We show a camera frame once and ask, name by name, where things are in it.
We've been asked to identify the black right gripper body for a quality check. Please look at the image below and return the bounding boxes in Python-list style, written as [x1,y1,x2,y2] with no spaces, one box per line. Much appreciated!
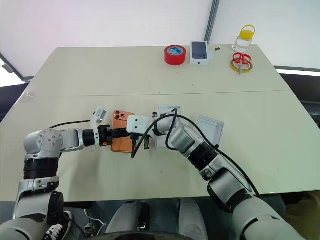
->
[129,132,151,142]

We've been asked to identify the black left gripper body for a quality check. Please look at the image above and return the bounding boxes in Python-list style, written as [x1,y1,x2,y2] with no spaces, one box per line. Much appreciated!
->
[96,124,114,148]

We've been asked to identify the copper orange smartphone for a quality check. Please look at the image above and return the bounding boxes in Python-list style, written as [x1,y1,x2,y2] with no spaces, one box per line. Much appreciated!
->
[110,109,136,154]

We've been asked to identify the white phone box base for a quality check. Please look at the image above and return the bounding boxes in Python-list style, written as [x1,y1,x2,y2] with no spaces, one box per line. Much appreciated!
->
[156,104,184,150]

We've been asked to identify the white phone box lid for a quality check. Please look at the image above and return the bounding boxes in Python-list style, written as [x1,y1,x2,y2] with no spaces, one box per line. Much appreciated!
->
[194,114,226,147]

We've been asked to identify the white box with phone print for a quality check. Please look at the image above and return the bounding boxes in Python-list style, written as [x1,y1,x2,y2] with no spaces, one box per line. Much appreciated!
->
[188,40,214,67]

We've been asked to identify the clear jar with yellow lid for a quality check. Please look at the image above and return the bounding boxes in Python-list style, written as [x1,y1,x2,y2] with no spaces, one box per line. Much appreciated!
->
[232,24,257,52]

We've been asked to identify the grey rounded shape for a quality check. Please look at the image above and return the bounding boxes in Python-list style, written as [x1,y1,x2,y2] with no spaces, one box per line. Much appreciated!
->
[176,197,209,240]
[104,200,151,237]

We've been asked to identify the red tape roll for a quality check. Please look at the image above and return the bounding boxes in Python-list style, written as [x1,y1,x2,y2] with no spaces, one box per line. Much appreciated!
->
[164,44,188,67]

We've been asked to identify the black sneaker with white laces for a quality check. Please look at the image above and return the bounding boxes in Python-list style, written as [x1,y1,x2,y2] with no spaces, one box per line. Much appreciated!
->
[42,210,74,240]

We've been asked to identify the yellow tape roll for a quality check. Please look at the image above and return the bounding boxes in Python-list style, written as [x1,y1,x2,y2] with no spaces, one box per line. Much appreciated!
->
[229,59,254,73]

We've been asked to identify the grey metal pole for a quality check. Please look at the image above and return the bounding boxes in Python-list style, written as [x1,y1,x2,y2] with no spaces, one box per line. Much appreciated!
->
[203,0,221,46]

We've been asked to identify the yellow fabric object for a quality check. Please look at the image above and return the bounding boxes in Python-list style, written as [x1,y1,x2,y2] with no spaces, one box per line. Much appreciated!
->
[284,191,320,240]

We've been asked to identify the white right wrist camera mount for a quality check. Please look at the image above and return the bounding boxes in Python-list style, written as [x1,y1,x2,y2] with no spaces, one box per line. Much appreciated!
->
[125,115,150,135]

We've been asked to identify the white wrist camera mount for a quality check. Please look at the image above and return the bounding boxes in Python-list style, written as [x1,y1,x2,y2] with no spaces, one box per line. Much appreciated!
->
[125,115,150,135]
[89,106,109,136]

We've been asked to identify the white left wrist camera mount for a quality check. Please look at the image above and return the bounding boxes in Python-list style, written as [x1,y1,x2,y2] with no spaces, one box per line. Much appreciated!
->
[89,106,109,136]

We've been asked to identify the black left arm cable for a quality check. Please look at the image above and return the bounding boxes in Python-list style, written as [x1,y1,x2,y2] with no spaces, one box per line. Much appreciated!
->
[48,119,92,130]

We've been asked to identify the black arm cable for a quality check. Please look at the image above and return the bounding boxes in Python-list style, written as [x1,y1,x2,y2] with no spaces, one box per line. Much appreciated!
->
[48,119,92,130]
[130,107,262,199]

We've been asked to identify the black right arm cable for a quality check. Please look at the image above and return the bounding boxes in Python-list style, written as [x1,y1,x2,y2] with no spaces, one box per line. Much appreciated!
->
[130,107,262,199]

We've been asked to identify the white floor cable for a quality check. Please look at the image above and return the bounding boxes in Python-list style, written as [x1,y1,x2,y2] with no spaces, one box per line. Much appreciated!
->
[83,208,108,235]

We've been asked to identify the red handled scissors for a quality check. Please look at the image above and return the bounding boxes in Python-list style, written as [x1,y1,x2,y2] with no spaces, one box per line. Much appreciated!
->
[232,51,252,76]

